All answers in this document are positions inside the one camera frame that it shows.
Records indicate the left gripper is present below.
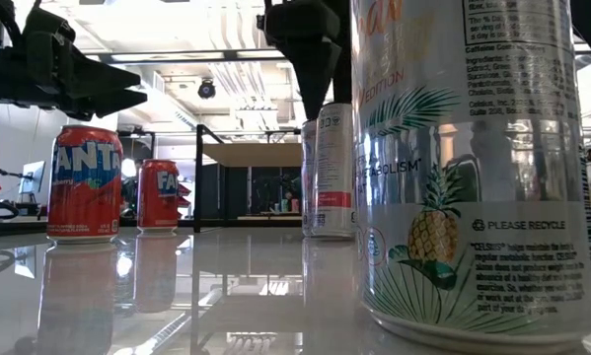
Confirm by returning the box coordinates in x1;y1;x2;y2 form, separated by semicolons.
21;5;149;123

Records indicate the computer monitor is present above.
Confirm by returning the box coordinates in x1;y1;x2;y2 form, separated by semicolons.
18;160;47;196

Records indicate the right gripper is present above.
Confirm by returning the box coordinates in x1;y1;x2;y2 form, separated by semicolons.
255;0;354;122

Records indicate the wooden shelf with black frame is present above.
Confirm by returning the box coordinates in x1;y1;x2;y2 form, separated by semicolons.
193;123;306;234

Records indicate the white Celsius Peach Vibe can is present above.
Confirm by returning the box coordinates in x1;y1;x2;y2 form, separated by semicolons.
313;102;358;242
301;119;319;238

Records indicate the red Fanta can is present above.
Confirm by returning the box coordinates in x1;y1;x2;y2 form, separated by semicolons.
136;158;181;236
45;124;125;246

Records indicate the black aluminium table frame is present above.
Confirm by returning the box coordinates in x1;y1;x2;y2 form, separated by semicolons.
0;216;306;238

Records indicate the black ceiling camera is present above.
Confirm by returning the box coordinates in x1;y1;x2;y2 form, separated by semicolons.
197;78;217;101

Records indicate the white Celsius Tropical Vibe can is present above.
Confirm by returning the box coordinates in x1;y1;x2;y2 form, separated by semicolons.
349;0;591;354

